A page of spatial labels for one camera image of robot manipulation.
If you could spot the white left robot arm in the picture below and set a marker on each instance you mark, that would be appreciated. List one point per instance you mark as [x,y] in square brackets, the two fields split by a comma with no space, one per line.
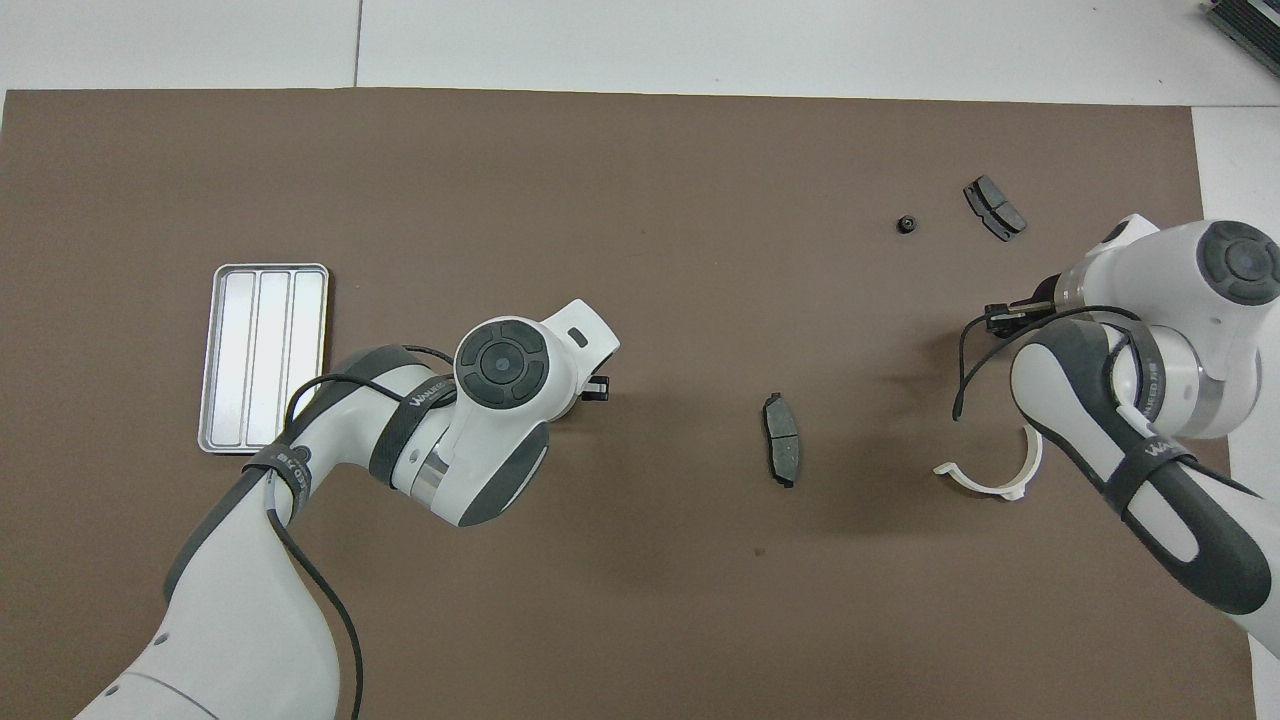
[250,600]

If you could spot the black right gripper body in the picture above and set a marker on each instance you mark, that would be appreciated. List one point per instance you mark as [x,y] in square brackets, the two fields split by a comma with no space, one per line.
[1010,320]

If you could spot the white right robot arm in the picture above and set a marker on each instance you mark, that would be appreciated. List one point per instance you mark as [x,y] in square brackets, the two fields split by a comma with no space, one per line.
[1150,380]

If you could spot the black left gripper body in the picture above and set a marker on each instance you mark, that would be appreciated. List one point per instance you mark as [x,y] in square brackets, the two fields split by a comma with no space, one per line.
[588,388]

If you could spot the brown table mat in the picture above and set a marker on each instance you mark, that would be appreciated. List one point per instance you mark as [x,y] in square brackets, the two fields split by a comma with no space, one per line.
[650,230]

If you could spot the white semicircular plastic bracket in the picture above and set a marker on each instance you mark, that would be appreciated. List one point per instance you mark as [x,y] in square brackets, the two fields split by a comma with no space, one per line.
[985,487]

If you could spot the wide dark grey brake pad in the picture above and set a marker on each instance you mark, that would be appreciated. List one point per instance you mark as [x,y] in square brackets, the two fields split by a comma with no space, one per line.
[995,208]

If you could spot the narrow dark grey brake pad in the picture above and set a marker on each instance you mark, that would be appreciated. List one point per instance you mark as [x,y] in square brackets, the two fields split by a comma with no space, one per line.
[782,440]

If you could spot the dark grey ribbed equipment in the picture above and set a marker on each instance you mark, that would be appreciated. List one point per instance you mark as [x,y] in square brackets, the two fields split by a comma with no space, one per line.
[1248,28]

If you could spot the silver metal tray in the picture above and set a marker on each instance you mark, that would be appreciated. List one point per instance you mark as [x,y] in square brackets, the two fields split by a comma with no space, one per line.
[260,350]

